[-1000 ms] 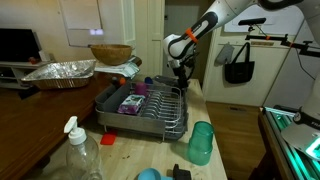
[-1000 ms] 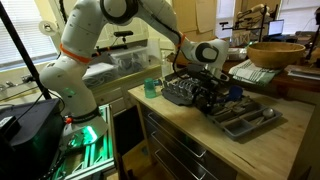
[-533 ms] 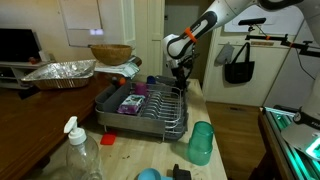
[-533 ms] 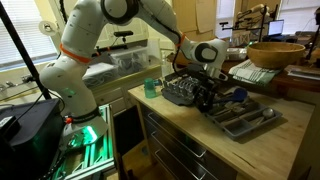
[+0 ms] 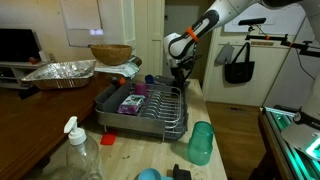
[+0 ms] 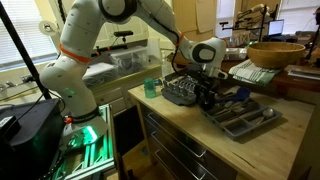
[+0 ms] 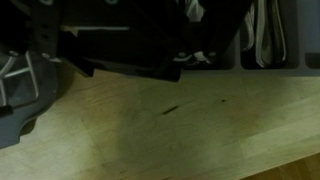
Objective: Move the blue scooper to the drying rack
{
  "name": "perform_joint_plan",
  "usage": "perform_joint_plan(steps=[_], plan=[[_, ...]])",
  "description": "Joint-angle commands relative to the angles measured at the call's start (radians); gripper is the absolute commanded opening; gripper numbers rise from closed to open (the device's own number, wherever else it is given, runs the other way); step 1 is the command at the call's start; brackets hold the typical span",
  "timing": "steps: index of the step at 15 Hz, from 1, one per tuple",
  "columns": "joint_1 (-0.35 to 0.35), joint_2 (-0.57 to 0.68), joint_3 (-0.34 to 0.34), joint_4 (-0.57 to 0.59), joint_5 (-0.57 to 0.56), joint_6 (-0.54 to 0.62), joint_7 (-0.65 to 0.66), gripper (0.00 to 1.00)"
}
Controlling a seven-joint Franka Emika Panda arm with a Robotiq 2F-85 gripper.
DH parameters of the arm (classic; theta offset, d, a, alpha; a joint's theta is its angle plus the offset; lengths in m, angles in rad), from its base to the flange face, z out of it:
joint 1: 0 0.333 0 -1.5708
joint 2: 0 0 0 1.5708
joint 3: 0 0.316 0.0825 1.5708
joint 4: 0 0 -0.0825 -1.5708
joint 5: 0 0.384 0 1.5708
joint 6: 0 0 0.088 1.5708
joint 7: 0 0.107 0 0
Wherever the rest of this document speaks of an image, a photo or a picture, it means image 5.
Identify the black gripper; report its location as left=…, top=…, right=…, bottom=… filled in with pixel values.
left=170, top=54, right=197, bottom=89

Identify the gray dish drying rack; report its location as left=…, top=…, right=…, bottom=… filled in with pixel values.
left=94, top=80, right=190, bottom=142

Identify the gray cutlery tray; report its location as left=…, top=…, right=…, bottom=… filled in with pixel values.
left=154, top=75, right=176, bottom=87

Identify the pink cup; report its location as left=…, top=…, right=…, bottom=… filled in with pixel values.
left=134, top=81, right=150, bottom=98

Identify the gray oven mitt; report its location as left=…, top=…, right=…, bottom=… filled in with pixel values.
left=214, top=42, right=236, bottom=66

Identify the purple sponge package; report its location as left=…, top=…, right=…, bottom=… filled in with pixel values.
left=116, top=94, right=147, bottom=116

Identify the black tote bag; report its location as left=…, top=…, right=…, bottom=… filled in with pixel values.
left=223, top=41, right=256, bottom=85

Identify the small orange object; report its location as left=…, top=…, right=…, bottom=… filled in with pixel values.
left=111, top=76, right=127, bottom=87

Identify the green striped dish towel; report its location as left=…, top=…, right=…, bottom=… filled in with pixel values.
left=94, top=56, right=141, bottom=80

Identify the teal plastic cup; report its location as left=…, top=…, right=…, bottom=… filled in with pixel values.
left=186, top=120, right=215, bottom=167

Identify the wooden bowl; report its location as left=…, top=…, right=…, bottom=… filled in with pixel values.
left=89, top=43, right=134, bottom=67

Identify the red square pad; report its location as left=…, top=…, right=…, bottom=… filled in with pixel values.
left=99, top=130, right=118, bottom=146

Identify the small black block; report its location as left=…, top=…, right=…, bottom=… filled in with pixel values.
left=172, top=163, right=193, bottom=180

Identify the light blue round object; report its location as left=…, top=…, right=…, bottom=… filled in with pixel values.
left=136, top=167, right=174, bottom=180

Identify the black clamp bar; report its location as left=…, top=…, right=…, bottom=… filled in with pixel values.
left=244, top=32, right=320, bottom=58

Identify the white board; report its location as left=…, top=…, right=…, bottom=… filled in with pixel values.
left=58, top=0, right=104, bottom=48

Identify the aluminium foil pan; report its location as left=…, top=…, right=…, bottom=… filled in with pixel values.
left=20, top=59, right=98, bottom=91

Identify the clear soap pump bottle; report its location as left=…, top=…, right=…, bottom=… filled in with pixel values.
left=62, top=115, right=103, bottom=180

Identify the white low shelf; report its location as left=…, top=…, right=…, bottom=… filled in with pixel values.
left=0, top=59, right=52, bottom=90

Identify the black television screen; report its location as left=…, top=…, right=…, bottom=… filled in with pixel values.
left=0, top=27, right=43, bottom=63

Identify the black camera on bar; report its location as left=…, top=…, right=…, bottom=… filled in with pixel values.
left=237, top=17, right=267, bottom=27

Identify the white wall sheet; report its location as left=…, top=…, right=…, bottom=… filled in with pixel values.
left=223, top=2, right=308, bottom=37

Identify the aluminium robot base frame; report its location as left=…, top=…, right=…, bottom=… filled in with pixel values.
left=261, top=105, right=320, bottom=180

